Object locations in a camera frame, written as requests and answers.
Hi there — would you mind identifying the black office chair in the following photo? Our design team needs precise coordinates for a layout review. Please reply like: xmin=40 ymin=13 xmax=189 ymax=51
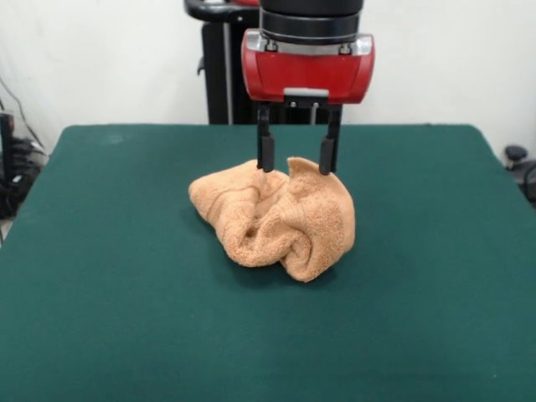
xmin=503 ymin=144 xmax=536 ymax=210

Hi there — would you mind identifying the peach terry towel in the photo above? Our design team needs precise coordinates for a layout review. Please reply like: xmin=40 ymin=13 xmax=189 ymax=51
xmin=188 ymin=157 xmax=357 ymax=284

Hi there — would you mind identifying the dark green table cloth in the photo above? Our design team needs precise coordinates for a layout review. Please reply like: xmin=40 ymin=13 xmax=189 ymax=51
xmin=0 ymin=123 xmax=536 ymax=402

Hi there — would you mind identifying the black bag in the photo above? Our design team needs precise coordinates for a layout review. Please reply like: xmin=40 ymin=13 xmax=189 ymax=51
xmin=0 ymin=170 xmax=33 ymax=219

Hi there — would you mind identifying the black cable bundle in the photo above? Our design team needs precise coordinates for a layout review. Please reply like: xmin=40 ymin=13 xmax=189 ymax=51
xmin=10 ymin=137 xmax=48 ymax=169

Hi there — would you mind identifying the black box with red mark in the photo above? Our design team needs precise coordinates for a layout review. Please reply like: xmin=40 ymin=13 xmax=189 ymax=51
xmin=0 ymin=111 xmax=17 ymax=185

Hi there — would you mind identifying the black robot pedestal with handle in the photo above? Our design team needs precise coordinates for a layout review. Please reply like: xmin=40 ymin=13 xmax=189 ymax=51
xmin=183 ymin=0 xmax=345 ymax=126

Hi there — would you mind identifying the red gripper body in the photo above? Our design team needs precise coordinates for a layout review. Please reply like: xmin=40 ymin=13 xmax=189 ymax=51
xmin=240 ymin=29 xmax=377 ymax=111

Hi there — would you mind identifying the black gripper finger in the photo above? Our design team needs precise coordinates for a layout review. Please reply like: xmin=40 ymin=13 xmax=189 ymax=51
xmin=255 ymin=102 xmax=276 ymax=174
xmin=318 ymin=104 xmax=345 ymax=175

